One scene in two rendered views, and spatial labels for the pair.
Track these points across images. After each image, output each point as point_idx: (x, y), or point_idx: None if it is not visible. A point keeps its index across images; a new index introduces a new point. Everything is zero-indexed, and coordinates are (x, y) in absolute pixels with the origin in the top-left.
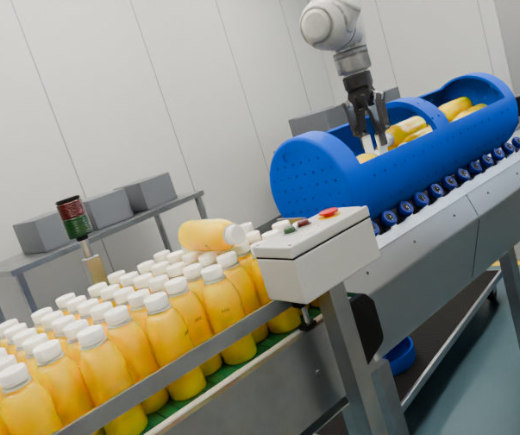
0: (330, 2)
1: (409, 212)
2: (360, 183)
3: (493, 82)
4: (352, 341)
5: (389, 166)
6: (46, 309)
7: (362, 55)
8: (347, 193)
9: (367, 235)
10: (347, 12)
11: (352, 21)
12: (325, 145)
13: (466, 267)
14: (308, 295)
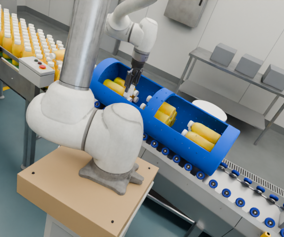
0: (107, 17)
1: None
2: (92, 85)
3: (218, 143)
4: (31, 96)
5: (107, 94)
6: (51, 39)
7: (134, 53)
8: None
9: (37, 79)
10: (108, 26)
11: (110, 31)
12: (98, 66)
13: None
14: (19, 71)
